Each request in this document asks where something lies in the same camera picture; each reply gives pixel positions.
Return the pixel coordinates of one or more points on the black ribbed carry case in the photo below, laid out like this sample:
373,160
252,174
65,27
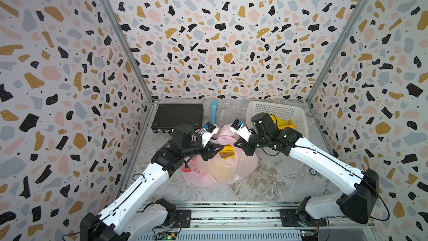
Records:
168,116

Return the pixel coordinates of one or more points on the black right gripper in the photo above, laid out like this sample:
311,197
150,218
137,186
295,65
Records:
242,143

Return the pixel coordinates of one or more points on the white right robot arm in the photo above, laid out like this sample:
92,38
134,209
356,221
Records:
358,190

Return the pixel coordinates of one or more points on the yellow banana bunch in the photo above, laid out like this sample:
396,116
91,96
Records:
227,153
292,126
279,122

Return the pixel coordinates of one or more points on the blue cylindrical tube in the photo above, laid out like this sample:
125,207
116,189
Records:
214,105

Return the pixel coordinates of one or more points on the white perforated plastic basket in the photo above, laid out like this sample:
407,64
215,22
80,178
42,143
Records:
282,111

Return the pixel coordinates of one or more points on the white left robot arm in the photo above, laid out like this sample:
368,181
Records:
130,216

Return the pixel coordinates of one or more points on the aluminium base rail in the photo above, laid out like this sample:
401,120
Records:
262,221

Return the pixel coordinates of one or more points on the pink plastic bag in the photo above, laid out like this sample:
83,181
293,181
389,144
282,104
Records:
200,173

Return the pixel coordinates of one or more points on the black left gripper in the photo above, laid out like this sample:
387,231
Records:
209,152

